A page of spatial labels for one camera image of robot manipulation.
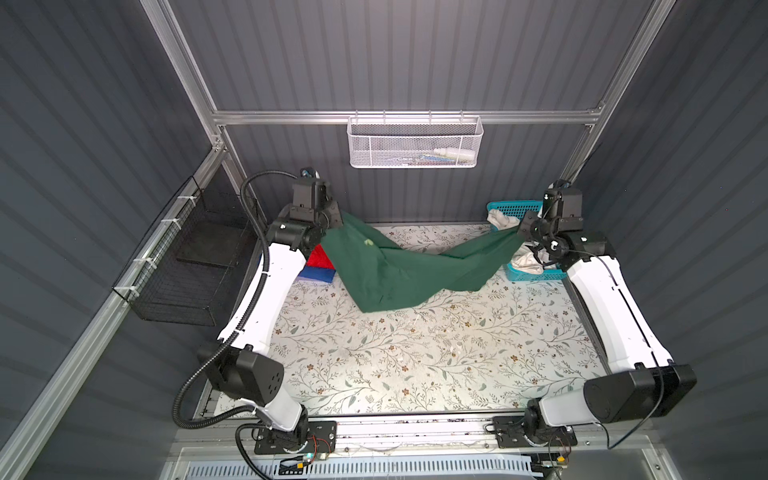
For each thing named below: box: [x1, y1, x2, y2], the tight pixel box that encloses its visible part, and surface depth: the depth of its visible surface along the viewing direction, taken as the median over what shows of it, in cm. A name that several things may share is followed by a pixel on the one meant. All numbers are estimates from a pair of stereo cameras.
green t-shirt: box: [320, 211, 528, 313], surface depth 90 cm
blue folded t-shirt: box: [298, 265, 337, 283], surface depth 104 cm
